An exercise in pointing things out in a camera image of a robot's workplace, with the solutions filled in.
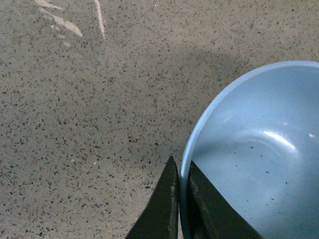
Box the blue bowl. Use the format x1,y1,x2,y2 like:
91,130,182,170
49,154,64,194
180,61,319,239

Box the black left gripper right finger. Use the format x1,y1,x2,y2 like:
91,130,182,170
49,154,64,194
187,162,263,239

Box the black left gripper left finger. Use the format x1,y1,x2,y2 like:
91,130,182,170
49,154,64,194
126,156,179,239

